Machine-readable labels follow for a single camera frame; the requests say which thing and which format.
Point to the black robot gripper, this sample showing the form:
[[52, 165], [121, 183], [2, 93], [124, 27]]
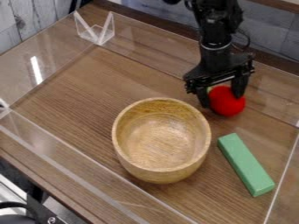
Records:
[[221, 65]]

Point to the red plush strawberry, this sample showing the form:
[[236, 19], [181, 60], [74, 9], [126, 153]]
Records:
[[224, 102]]

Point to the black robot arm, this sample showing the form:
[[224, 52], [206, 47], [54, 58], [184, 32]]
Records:
[[218, 18]]

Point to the light wooden bowl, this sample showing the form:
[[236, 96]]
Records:
[[162, 139]]

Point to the green rectangular block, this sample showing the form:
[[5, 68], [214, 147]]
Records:
[[249, 169]]

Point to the black metal stand base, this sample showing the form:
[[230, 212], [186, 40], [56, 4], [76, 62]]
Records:
[[25, 209]]

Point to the clear acrylic corner bracket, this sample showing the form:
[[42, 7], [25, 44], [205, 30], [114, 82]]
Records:
[[97, 34]]

